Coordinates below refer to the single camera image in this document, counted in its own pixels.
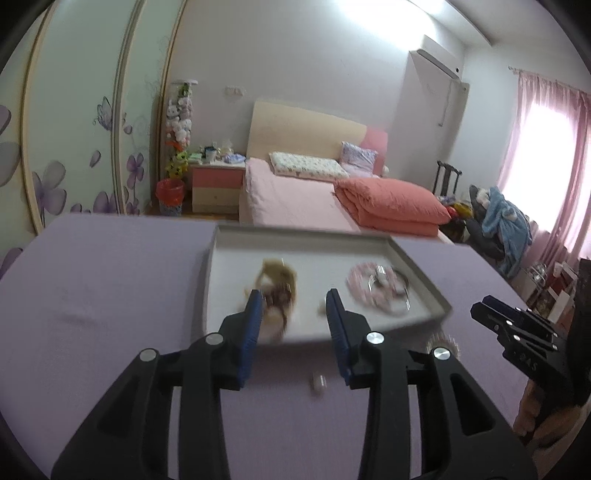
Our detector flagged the dark wooden chair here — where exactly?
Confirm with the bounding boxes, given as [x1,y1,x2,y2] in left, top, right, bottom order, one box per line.
[435,160,463,204]

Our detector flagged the beige wrist band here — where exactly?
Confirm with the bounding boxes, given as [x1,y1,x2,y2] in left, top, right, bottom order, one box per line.
[242,257,300,342]

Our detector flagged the thin silver bangle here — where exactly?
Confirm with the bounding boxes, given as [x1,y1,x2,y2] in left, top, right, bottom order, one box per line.
[367,273,413,317]

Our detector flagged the grey cardboard tray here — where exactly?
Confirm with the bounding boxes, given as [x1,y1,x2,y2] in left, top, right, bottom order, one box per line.
[203,222,453,344]

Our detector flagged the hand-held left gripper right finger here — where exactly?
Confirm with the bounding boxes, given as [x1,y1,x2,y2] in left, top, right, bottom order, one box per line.
[325,289,539,480]

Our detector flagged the person's right hand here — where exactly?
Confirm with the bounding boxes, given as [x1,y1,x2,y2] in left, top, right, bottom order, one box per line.
[512,383,574,448]

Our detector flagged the colourful toys on chair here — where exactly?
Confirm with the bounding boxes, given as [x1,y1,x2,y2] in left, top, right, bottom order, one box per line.
[438,196,472,222]

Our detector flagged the beige and pink headboard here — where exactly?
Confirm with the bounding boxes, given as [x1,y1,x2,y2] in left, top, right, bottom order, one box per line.
[246,99,389,178]

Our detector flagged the pink and beige nightstand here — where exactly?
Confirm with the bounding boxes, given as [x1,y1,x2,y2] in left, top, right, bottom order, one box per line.
[191,161,247,215]

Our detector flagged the paper bags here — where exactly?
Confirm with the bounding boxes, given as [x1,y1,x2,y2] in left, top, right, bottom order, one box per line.
[526,261,578,319]

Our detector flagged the red trash bin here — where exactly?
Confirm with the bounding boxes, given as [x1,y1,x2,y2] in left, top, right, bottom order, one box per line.
[156,179,187,217]

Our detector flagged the purple table cloth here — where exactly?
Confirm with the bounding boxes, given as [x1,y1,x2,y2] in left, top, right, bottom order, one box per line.
[0,212,532,480]

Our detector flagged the folded pink quilt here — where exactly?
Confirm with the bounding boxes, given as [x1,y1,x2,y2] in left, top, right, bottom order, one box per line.
[333,178,452,237]

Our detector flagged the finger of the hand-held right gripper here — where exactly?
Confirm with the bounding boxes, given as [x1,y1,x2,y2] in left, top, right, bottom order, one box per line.
[471,302,522,347]
[482,298,559,340]

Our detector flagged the yellow plush toy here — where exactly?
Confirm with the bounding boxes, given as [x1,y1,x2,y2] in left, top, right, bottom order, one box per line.
[164,152,190,181]

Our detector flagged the flower print sliding wardrobe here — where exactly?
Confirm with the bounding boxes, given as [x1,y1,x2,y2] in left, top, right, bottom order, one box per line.
[0,0,190,273]

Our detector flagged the lavender pillow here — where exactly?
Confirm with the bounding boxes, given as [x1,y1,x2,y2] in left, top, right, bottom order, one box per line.
[340,141,379,178]

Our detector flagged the white air conditioner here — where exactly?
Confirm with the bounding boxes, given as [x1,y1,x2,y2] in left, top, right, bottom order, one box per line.
[416,34,462,79]

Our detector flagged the white pearl bracelet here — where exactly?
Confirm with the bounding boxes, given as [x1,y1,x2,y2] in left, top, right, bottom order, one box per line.
[426,333,459,360]

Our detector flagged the clear tube of plush toys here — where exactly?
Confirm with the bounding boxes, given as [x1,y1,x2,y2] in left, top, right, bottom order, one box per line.
[161,80,199,181]

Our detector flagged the blue fleece garment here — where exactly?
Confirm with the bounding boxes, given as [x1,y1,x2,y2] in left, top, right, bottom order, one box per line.
[480,186,534,280]

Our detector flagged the white patterned pillow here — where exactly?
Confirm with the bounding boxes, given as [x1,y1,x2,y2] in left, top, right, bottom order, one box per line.
[269,151,350,180]

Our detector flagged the pink curtain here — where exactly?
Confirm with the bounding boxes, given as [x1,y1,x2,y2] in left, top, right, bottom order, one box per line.
[496,69,591,268]

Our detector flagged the pink bead bracelet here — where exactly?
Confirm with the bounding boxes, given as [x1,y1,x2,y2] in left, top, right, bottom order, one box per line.
[346,261,402,310]

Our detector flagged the bed with pink sheet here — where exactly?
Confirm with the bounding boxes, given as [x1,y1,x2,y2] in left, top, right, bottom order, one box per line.
[239,158,455,245]

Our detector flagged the silver cuff bangle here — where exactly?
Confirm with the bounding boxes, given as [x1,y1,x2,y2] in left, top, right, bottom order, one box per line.
[369,263,413,296]

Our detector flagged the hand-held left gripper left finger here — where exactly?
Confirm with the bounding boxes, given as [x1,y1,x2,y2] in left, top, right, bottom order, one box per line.
[51,290,265,480]

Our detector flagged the dark bead bracelet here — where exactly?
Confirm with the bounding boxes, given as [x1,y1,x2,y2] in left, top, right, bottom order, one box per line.
[261,281,296,308]

